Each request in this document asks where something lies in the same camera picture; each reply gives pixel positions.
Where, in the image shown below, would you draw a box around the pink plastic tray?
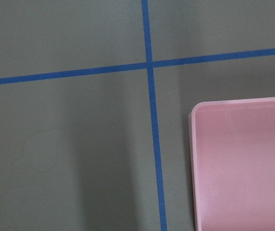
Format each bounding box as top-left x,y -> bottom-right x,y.
188,97 -> 275,231

